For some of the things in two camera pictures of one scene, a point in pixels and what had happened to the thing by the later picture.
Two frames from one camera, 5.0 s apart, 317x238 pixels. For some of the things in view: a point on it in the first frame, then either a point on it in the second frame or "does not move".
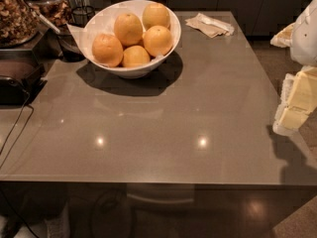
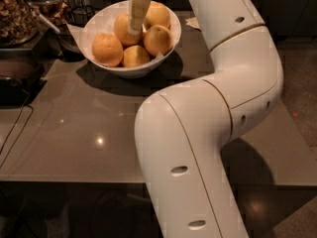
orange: (128, 29) does not move
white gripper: (305, 37) to (138, 10)
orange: (135, 56) does not move
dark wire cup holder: (81, 15) does not move
